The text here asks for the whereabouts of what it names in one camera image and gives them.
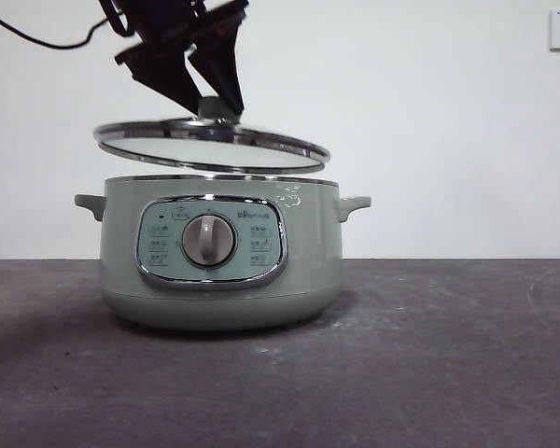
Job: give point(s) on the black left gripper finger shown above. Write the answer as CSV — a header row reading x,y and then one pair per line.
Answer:
x,y
221,65
163,74

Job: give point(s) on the glass lid with green knob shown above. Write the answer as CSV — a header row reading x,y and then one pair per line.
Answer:
x,y
214,151

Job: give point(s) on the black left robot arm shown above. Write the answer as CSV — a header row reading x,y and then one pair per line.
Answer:
x,y
163,23

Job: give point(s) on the sage green electric pot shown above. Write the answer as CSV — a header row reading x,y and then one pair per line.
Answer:
x,y
121,233

